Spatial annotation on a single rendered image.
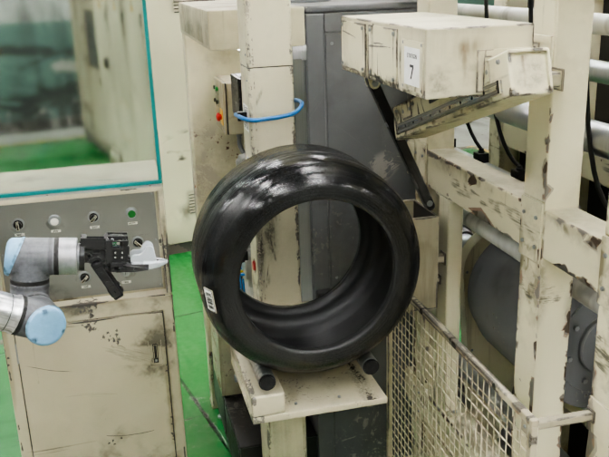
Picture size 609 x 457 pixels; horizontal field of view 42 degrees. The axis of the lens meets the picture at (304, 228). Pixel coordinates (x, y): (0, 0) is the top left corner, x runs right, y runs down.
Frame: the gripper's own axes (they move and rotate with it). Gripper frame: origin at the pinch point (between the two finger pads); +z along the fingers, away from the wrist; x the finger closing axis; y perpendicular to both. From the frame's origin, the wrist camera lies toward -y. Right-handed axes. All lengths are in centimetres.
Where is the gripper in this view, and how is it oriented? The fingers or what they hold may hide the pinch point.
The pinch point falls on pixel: (162, 264)
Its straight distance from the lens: 201.9
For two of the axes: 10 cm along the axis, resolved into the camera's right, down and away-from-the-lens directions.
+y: 0.8, -9.6, -2.8
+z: 9.7, 0.1, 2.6
